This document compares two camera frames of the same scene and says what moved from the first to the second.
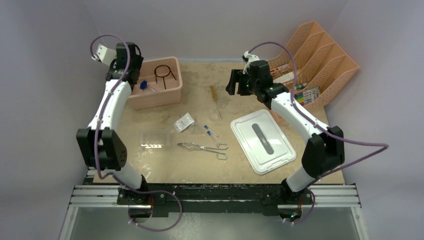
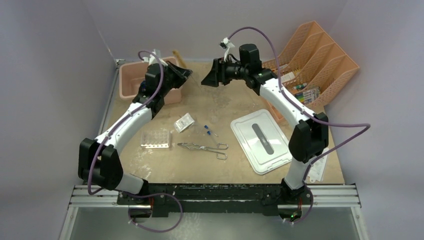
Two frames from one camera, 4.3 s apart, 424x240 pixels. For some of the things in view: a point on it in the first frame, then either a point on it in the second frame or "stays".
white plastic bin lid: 263,141 stays
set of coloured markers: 304,98 stays
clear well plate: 155,139 stays
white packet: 185,122 stays
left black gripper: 114,65 to 181,74
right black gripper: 237,76 to 219,72
